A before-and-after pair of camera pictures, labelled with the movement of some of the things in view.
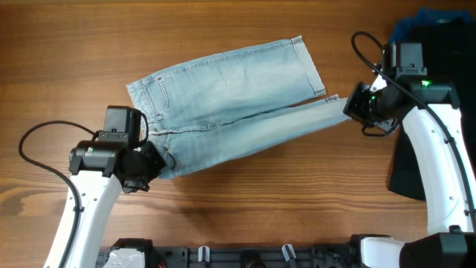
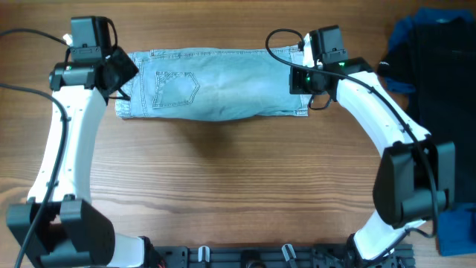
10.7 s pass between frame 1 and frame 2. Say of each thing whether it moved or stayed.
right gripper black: moved
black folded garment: stayed
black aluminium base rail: stayed
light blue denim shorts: moved
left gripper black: moved
